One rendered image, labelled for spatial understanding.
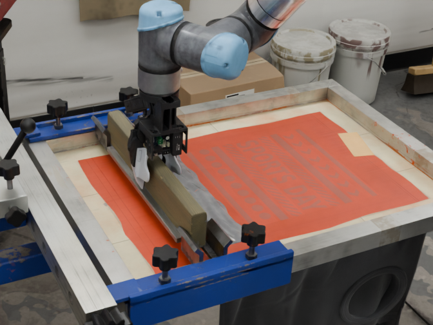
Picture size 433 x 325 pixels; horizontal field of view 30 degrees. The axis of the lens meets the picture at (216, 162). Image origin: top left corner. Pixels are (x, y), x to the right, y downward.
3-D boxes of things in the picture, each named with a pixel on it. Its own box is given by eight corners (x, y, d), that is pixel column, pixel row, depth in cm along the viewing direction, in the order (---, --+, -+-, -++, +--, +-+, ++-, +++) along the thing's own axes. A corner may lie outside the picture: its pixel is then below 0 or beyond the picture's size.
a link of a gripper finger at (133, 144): (126, 167, 149) (134, 124, 146) (123, 163, 151) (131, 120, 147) (149, 166, 152) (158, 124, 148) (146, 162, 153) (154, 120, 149)
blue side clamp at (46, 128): (153, 128, 187) (153, 101, 183) (162, 138, 183) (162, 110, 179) (24, 153, 174) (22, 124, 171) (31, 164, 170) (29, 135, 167)
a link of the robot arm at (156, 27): (169, 18, 130) (127, 6, 134) (168, 80, 136) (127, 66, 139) (196, 4, 136) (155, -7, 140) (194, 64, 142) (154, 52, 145)
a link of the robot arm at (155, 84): (131, 60, 142) (173, 53, 145) (131, 84, 144) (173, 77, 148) (147, 77, 136) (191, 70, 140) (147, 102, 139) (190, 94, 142)
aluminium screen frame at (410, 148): (330, 91, 205) (332, 78, 203) (494, 213, 161) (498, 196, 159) (24, 151, 173) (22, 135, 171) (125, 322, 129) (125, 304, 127)
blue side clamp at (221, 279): (276, 267, 145) (279, 235, 141) (290, 283, 141) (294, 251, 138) (118, 312, 132) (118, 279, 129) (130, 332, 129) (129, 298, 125)
